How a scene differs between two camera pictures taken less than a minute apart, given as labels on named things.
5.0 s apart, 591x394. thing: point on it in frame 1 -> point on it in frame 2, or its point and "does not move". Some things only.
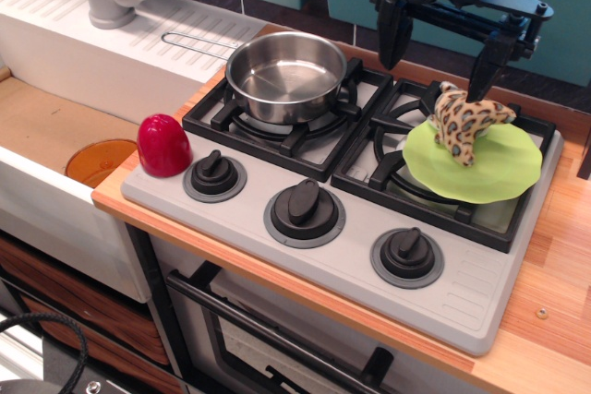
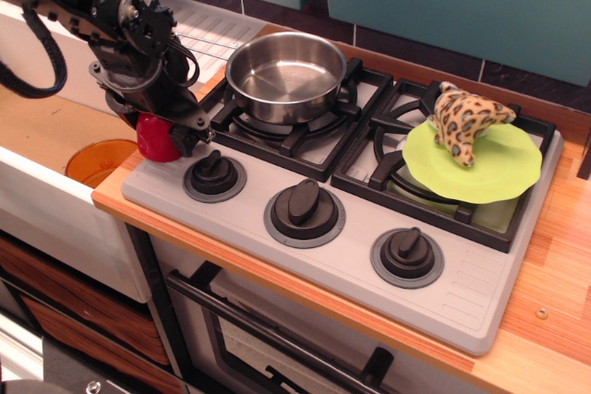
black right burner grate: [376, 167] does not move
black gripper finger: [496, 54] -> [121, 107]
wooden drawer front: [113, 321] does not move
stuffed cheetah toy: [459, 123] does not move
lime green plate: [505, 161] does not move
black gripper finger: [394, 28] -> [186, 137]
